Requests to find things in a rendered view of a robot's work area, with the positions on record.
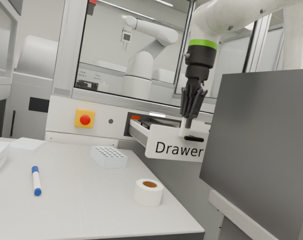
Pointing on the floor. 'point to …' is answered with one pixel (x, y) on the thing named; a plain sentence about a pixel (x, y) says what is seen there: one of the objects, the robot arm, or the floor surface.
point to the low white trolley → (81, 199)
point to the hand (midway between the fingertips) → (185, 127)
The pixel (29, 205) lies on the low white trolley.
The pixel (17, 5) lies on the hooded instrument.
